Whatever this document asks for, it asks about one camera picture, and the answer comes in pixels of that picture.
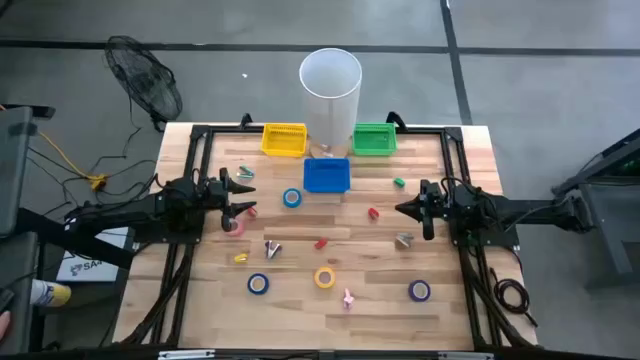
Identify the yellow plastic basket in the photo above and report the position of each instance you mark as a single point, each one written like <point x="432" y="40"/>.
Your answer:
<point x="284" y="140"/>

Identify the red mini stapler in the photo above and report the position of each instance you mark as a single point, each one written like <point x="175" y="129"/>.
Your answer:
<point x="321" y="244"/>
<point x="373" y="214"/>
<point x="252" y="212"/>

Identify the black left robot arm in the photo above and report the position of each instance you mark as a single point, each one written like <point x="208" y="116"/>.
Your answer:
<point x="150" y="205"/>

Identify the yellow mini stapler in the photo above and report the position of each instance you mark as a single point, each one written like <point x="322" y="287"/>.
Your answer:
<point x="241" y="258"/>

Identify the pink staple remover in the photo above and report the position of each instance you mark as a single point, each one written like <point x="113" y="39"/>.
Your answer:
<point x="348" y="299"/>

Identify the light blue tape roll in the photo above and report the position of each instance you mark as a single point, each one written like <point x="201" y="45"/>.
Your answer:
<point x="286" y="198"/>

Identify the grey staple remover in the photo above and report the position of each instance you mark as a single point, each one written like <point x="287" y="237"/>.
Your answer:
<point x="404" y="240"/>

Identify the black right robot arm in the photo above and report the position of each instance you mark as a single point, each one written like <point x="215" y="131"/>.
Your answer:
<point x="525" y="207"/>

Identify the grey equipment stand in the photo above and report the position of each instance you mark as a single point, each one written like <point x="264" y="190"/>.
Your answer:
<point x="605" y="215"/>

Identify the purple tape roll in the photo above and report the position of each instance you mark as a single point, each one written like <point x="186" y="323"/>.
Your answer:
<point x="411" y="291"/>

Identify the silver metal bracket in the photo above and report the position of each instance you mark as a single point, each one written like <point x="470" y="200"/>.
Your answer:
<point x="185" y="354"/>
<point x="465" y="356"/>

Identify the blue plastic basket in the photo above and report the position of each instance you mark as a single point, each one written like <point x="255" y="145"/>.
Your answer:
<point x="326" y="176"/>

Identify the white cylinder shade lamp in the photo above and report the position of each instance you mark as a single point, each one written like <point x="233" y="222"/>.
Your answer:
<point x="330" y="115"/>

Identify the pink tape roll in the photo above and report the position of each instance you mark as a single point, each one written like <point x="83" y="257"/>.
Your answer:
<point x="239" y="231"/>

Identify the green plastic basket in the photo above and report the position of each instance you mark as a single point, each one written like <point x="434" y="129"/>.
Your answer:
<point x="375" y="140"/>

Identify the dark blue tape roll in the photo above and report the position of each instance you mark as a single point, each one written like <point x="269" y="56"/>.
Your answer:
<point x="250" y="284"/>

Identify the green staple remover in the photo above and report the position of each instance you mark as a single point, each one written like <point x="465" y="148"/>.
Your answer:
<point x="245" y="173"/>

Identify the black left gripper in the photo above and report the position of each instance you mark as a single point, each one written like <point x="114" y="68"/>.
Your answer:
<point x="212" y="192"/>

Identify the yellow and white can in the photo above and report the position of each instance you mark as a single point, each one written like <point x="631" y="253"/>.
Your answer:
<point x="50" y="294"/>

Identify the grey equipment cart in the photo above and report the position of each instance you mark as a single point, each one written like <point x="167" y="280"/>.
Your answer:
<point x="12" y="165"/>

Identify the white printed sign board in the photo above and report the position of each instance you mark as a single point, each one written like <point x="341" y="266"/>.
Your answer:
<point x="90" y="267"/>

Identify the black floor fan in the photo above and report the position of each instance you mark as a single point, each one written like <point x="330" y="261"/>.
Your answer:
<point x="145" y="80"/>

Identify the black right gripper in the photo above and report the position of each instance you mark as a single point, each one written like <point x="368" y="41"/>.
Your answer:
<point x="429" y="226"/>

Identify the green mini stapler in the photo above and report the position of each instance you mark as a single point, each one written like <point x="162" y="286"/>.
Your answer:
<point x="399" y="182"/>

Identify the yellow tape roll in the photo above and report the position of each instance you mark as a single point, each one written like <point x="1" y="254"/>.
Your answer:
<point x="317" y="278"/>

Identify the black table clamp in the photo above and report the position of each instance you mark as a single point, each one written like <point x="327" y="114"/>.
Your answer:
<point x="245" y="120"/>
<point x="396" y="120"/>

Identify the black aluminium table frame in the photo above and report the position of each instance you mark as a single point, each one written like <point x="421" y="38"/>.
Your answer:
<point x="230" y="130"/>

